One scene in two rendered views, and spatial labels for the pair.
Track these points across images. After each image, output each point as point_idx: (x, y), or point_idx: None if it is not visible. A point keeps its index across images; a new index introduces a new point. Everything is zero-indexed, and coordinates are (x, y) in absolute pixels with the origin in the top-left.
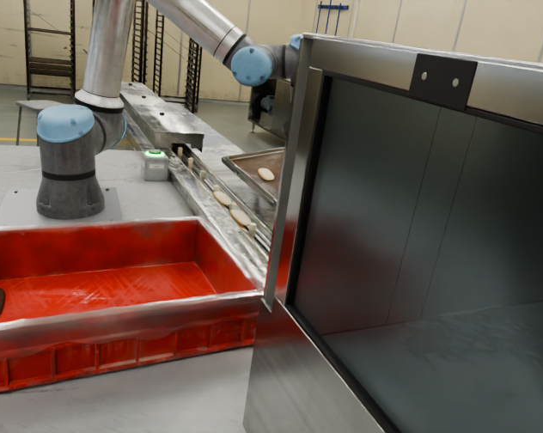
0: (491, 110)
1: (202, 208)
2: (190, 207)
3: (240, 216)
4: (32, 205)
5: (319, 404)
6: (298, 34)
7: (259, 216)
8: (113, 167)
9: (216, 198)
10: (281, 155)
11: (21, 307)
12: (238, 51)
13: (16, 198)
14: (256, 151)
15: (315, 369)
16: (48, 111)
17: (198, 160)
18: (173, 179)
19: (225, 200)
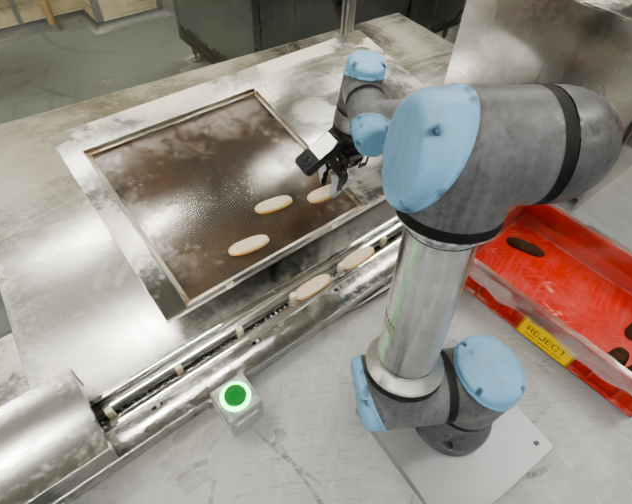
0: None
1: (369, 287)
2: (338, 317)
3: (362, 254)
4: (475, 460)
5: None
6: (365, 65)
7: (310, 257)
8: (223, 496)
9: (320, 289)
10: (158, 239)
11: (597, 343)
12: None
13: (470, 497)
14: (138, 275)
15: None
16: (507, 386)
17: (166, 359)
18: (267, 362)
19: (325, 278)
